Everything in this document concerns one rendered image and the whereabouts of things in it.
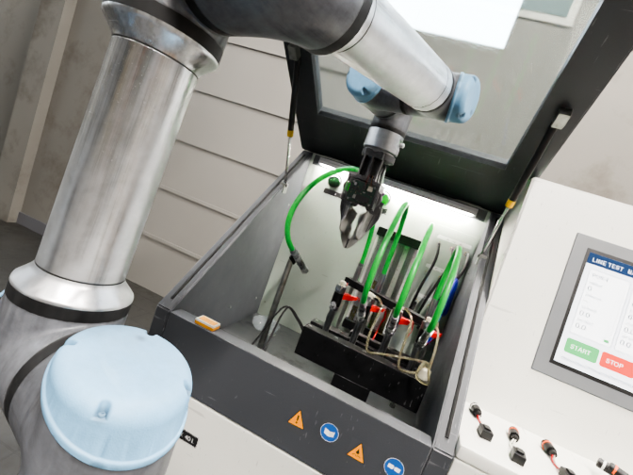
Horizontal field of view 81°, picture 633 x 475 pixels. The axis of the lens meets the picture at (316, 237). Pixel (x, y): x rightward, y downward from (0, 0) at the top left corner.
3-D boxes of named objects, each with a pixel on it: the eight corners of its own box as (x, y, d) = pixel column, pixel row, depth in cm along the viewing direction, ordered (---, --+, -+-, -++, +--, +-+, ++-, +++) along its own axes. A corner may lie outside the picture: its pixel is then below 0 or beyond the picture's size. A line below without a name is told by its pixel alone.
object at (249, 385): (150, 372, 88) (170, 311, 86) (162, 367, 92) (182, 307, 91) (401, 520, 71) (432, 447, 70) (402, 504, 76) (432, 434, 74)
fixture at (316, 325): (284, 376, 101) (303, 324, 99) (297, 364, 110) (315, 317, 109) (405, 439, 92) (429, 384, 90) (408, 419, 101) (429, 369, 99)
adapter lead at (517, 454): (523, 467, 68) (527, 457, 68) (511, 461, 69) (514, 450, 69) (516, 437, 79) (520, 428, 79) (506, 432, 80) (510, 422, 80)
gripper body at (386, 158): (336, 200, 76) (358, 142, 75) (346, 203, 84) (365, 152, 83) (372, 212, 74) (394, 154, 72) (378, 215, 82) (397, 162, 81)
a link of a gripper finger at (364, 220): (340, 248, 77) (356, 206, 76) (347, 247, 83) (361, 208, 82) (354, 253, 77) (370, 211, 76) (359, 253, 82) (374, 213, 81)
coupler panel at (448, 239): (402, 314, 121) (438, 223, 117) (403, 312, 124) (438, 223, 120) (442, 331, 117) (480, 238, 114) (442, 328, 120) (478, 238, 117)
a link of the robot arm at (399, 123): (380, 69, 75) (397, 88, 82) (361, 122, 76) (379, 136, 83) (415, 73, 71) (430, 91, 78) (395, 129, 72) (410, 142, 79)
